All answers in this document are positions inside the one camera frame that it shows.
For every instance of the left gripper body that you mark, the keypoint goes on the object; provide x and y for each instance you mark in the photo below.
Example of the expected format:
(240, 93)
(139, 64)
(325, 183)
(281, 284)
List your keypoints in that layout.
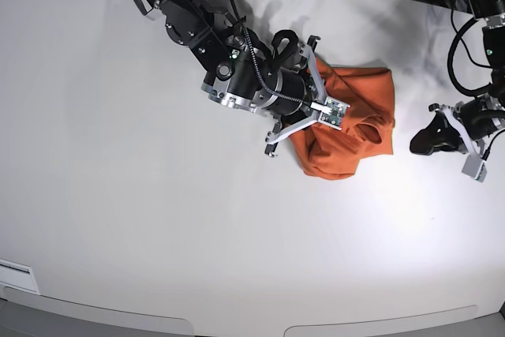
(481, 117)

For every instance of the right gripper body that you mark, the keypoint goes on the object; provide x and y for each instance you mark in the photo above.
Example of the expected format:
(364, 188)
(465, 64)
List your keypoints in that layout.
(287, 83)

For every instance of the orange T-shirt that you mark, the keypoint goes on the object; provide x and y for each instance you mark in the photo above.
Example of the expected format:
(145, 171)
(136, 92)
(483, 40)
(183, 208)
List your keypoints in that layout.
(366, 129)

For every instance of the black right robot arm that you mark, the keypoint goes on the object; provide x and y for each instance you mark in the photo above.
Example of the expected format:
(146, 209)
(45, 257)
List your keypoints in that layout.
(242, 72)

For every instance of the white label plate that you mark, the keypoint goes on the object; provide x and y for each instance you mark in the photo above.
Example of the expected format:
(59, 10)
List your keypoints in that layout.
(18, 276)

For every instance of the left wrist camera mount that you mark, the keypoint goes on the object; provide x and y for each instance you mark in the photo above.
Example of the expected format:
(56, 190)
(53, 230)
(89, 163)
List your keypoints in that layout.
(477, 152)

